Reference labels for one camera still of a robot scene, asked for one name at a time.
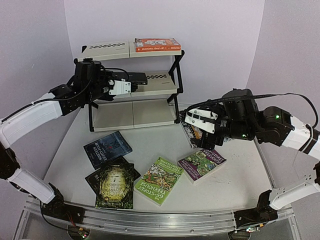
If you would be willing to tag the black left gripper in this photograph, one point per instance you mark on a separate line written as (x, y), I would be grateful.
(104, 72)

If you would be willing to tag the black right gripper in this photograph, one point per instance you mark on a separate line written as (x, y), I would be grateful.
(210, 139)

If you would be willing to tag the black Moon and Sixpence book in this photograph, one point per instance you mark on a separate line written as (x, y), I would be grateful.
(138, 78)

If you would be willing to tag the orange 78-Storey Treehouse book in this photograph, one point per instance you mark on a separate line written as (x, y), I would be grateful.
(156, 44)

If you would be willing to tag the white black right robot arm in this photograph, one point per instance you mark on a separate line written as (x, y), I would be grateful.
(236, 115)

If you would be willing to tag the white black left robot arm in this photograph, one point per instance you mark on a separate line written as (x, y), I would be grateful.
(29, 123)

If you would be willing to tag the patterned fabric placemat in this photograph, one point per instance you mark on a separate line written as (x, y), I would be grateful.
(193, 133)

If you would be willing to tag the purple 117-Storey Treehouse book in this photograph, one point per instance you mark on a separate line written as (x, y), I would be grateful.
(201, 164)

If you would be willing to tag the beige three-tier shelf rack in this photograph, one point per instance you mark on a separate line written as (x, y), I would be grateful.
(134, 99)

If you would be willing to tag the dark blue Nineteen Eighty-Four book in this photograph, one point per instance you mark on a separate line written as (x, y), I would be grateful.
(107, 149)

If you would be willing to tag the green Alice in Wonderland book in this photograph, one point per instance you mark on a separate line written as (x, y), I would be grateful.
(118, 203)

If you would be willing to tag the green 65-Storey Treehouse book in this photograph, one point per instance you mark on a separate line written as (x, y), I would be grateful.
(159, 180)

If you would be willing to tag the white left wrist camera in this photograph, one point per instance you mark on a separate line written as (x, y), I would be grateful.
(119, 87)

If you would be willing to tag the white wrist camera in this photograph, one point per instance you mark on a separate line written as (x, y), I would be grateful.
(119, 87)
(203, 119)

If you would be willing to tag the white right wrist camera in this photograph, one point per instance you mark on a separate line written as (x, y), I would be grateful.
(203, 119)

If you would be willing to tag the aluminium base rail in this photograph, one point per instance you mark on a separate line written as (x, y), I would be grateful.
(31, 225)

